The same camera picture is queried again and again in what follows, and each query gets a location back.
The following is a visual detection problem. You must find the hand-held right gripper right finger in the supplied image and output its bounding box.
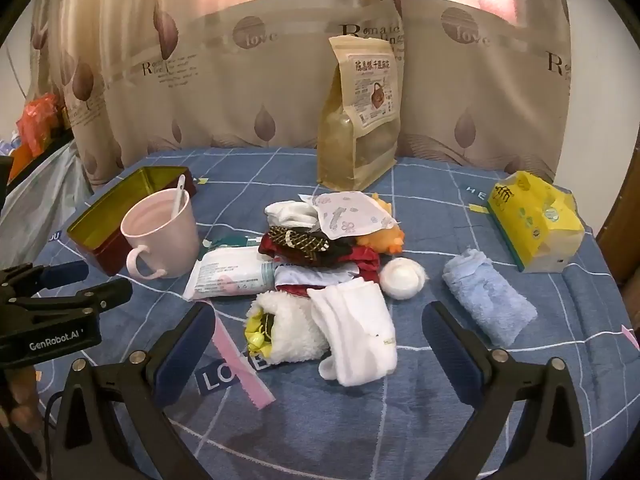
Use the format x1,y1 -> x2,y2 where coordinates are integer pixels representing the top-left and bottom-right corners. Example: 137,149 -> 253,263
421,301 -> 588,480

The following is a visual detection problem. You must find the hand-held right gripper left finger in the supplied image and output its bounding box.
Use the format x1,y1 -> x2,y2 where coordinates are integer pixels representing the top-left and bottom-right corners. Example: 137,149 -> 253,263
50,302 -> 217,480

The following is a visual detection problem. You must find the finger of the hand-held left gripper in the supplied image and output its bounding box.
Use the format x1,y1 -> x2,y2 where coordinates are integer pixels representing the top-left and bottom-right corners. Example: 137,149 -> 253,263
0,278 -> 134,319
0,260 -> 91,307

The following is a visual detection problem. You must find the red gold tin box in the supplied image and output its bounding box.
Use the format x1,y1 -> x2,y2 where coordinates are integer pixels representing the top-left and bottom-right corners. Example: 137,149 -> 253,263
66,166 -> 199,277

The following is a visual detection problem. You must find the light blue towel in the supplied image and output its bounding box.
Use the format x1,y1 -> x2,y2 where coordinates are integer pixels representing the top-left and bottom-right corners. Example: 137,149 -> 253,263
441,248 -> 538,348

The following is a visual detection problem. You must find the white plastic snack packet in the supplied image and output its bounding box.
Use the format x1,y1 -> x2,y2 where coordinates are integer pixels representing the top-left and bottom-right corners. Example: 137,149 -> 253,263
182,235 -> 278,302

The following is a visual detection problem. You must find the white cotton ball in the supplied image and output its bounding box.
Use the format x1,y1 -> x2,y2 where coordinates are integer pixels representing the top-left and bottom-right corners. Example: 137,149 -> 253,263
380,257 -> 430,302

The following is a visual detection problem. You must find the white sock pair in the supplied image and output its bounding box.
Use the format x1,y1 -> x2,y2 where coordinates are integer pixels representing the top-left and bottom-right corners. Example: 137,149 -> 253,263
307,280 -> 398,387

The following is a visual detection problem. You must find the white fluffy yellow sock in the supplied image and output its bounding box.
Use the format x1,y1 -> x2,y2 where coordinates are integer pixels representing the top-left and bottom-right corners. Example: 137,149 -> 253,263
244,290 -> 331,365

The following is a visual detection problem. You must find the white floral pad packet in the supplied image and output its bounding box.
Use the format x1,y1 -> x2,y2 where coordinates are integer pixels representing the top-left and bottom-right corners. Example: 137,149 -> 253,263
300,191 -> 396,241

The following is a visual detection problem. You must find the white cloth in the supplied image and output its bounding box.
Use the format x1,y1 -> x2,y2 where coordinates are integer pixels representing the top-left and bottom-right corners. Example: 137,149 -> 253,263
264,200 -> 321,231

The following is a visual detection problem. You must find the person's left hand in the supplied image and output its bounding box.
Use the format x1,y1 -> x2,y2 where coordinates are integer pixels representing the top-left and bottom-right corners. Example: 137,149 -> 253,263
0,366 -> 45,435

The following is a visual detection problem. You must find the white plastic bag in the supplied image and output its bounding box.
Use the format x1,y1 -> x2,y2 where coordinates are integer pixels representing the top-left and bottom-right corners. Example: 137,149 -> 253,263
0,140 -> 93,271

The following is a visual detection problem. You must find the pink cup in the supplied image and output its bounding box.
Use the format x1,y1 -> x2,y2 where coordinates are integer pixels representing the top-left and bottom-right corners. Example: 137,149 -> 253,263
121,187 -> 200,280

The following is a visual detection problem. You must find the white spoon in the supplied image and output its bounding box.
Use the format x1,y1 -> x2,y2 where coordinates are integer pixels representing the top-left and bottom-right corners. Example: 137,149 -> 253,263
170,175 -> 187,221

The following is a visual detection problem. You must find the orange plush toy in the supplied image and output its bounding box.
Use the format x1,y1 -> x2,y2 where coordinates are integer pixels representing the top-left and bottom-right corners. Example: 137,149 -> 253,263
355,195 -> 406,256

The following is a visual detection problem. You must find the orange plastic bag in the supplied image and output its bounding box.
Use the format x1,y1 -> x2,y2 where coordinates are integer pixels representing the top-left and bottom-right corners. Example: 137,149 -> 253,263
17,94 -> 61,158

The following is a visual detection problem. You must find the yellow tissue pack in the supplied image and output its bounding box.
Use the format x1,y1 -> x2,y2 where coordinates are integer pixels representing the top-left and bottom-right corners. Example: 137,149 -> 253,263
487,170 -> 586,274

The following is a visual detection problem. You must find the blue checked bedsheet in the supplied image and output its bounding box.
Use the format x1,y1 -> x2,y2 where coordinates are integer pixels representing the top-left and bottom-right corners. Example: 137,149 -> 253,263
0,146 -> 640,480

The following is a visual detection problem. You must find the black gold patterned cloth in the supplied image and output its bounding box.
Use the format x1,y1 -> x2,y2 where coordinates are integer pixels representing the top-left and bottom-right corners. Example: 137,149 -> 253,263
267,226 -> 353,263

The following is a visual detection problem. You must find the kraft paper food pouch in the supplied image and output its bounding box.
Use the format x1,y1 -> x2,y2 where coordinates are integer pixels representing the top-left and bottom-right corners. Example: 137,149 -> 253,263
316,35 -> 405,193

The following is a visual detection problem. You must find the beige leaf print curtain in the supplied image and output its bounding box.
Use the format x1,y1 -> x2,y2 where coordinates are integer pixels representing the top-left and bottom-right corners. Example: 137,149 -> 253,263
30,0 -> 576,196

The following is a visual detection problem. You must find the brown wooden frame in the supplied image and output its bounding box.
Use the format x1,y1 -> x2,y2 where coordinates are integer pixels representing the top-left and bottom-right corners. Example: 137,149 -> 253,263
595,125 -> 640,291

